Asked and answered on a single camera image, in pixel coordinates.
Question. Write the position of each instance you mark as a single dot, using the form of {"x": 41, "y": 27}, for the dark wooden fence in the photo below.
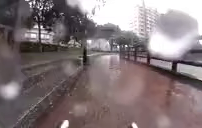
{"x": 174, "y": 63}

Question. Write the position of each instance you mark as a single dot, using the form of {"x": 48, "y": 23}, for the robot's own part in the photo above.
{"x": 133, "y": 125}
{"x": 64, "y": 124}

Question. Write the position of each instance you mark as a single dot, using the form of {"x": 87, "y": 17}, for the distant group of trees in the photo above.
{"x": 117, "y": 35}

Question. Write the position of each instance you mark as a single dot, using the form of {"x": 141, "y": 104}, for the tall pale building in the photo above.
{"x": 144, "y": 20}

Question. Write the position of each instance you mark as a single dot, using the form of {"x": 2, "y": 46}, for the red wet paved path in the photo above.
{"x": 129, "y": 96}

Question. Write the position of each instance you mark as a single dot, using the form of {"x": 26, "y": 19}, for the dark hedge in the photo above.
{"x": 39, "y": 47}

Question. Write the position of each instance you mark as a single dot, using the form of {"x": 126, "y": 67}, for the row of trees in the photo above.
{"x": 65, "y": 20}

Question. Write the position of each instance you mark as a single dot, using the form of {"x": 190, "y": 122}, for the grey stone paved strip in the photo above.
{"x": 39, "y": 90}

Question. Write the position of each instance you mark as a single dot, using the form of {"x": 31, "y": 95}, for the low pale building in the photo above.
{"x": 35, "y": 35}

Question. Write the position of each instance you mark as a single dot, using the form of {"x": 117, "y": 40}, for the dark-trunked tree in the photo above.
{"x": 85, "y": 55}

